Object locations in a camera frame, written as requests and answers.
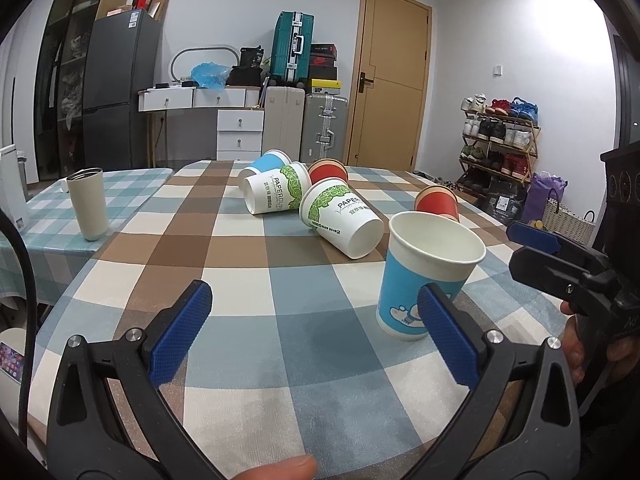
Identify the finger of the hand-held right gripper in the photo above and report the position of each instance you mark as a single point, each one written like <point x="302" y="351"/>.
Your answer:
<point x="545" y="270"/>
<point x="532" y="237"/>

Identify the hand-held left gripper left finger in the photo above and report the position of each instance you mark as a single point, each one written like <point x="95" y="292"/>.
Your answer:
<point x="182" y="332"/>

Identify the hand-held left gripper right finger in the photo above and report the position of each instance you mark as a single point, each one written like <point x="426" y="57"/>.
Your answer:
<point x="447" y="342"/>

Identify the blue paper cup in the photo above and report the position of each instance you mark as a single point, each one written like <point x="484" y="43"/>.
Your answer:
<point x="405" y="280"/>
<point x="267" y="161"/>

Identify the red paper cup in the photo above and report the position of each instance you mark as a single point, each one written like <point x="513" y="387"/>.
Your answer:
<point x="327" y="170"/>
<point x="437" y="202"/>

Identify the white green-leaf paper cup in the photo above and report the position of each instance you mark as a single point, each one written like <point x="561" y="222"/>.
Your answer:
<point x="340" y="215"/>
<point x="270" y="190"/>

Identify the person's right hand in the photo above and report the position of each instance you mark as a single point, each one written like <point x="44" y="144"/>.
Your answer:
<point x="575" y="352"/>

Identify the person's left hand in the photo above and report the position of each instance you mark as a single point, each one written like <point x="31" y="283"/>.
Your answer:
<point x="280" y="470"/>

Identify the woven basket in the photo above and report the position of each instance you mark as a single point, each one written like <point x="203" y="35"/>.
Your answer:
<point x="570" y="225"/>

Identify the purple bag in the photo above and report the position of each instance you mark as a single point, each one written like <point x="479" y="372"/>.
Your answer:
<point x="542" y="195"/>

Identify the black cardboard box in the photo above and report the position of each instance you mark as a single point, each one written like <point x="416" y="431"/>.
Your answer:
<point x="505" y="200"/>

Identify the wooden shoe rack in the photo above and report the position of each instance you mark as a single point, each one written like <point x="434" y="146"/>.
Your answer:
<point x="535" y="135"/>

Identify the shoe rack with shoes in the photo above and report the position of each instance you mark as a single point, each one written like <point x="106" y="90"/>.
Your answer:
<point x="495" y="130"/>

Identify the beige steel tumbler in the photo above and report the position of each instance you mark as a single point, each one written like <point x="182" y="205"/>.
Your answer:
<point x="87" y="205"/>

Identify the smartphone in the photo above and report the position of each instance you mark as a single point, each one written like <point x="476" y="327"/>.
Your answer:
<point x="12" y="360"/>

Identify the wooden door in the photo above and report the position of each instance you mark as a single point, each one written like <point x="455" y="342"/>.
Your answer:
<point x="390" y="85"/>

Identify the white drawer desk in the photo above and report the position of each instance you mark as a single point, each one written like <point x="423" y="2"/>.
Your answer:
<point x="235" y="120"/>

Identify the white appliance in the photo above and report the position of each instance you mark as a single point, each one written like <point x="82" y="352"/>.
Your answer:
<point x="10" y="185"/>

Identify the beige hard suitcase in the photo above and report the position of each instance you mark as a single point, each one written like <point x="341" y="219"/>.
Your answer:
<point x="282" y="120"/>

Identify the silver hard suitcase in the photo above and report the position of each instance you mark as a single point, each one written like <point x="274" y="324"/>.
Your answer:
<point x="325" y="125"/>

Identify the dark grey refrigerator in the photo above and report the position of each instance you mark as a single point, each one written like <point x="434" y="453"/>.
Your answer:
<point x="120" y="95"/>

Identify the yellow black box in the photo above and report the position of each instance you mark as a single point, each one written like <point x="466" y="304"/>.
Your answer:
<point x="325" y="86"/>

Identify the blue plastic bag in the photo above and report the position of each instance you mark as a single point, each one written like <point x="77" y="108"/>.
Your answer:
<point x="210" y="75"/>

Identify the black bag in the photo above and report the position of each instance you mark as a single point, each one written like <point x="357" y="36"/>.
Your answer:
<point x="245" y="70"/>

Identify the black red shoe box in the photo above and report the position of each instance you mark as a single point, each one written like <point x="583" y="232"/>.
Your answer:
<point x="322" y="60"/>

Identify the glass door cabinet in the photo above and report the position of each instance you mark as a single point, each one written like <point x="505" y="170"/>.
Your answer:
<point x="60" y="85"/>

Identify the teal hard suitcase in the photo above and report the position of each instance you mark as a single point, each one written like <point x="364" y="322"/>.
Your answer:
<point x="290" y="45"/>

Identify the cardboard boxes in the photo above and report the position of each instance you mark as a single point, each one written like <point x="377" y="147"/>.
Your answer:
<point x="145" y="0"/>

